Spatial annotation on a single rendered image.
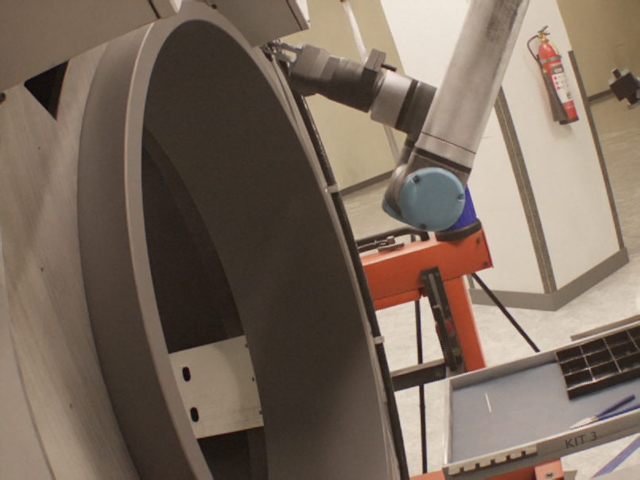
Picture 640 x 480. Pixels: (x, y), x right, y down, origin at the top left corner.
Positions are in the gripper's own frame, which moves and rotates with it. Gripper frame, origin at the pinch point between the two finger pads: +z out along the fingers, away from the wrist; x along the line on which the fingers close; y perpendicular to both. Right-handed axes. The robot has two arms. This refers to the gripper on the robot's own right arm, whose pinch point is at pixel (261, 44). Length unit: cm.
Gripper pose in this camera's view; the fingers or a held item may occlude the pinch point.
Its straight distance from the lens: 127.3
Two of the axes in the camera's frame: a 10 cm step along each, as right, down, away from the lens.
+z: -9.3, -3.6, 0.5
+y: -0.8, 3.5, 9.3
